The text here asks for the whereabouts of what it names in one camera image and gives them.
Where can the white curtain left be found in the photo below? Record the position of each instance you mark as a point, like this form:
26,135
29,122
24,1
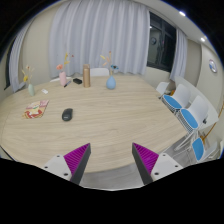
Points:
14,58

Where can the white chair blue seat middle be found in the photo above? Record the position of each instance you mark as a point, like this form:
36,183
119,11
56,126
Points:
192,117

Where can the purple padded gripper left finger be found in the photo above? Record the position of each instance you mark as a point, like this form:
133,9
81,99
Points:
71,166

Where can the white chair blue seat far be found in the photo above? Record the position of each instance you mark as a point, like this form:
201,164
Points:
178,100

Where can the dark window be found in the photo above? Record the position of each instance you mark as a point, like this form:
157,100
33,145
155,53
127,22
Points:
162,43

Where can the colourful mouse pad booklet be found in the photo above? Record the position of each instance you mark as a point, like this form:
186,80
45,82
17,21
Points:
35,109

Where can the white curtain right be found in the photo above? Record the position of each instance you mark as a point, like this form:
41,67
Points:
180,57

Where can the white chair blue seat near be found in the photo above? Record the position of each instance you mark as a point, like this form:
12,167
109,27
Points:
201,153

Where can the pink vase with flowers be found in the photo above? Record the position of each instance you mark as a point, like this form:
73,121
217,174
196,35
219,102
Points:
61,69

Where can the blue vase with flowers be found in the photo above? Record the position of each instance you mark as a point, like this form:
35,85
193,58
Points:
111,82

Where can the black computer mouse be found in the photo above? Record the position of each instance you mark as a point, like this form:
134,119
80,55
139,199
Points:
67,114

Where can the gold metal bottle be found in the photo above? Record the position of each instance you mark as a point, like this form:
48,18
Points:
86,75

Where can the white chair blue seat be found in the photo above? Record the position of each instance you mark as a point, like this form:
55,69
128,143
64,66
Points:
201,153
178,100
192,117

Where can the white chair behind table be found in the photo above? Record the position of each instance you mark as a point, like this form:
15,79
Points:
99,72

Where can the small black box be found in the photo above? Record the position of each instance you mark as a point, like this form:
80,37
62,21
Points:
77,81

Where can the black marker pen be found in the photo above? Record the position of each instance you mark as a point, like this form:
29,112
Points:
67,83

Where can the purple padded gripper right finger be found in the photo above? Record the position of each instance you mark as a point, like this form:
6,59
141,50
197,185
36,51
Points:
153,166

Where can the white chair far right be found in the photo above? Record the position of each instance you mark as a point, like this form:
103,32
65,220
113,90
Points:
161,88

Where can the small white card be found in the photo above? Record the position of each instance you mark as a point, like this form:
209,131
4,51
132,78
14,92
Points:
44,91

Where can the green vase with flowers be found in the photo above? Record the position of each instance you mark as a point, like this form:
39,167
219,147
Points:
27,76

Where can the white curtain centre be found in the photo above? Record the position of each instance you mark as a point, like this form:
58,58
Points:
88,31

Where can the round wall sign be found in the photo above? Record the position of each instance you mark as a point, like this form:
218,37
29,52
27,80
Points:
212,66

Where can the white curtain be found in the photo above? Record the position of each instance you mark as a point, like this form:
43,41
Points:
88,31
14,58
180,57

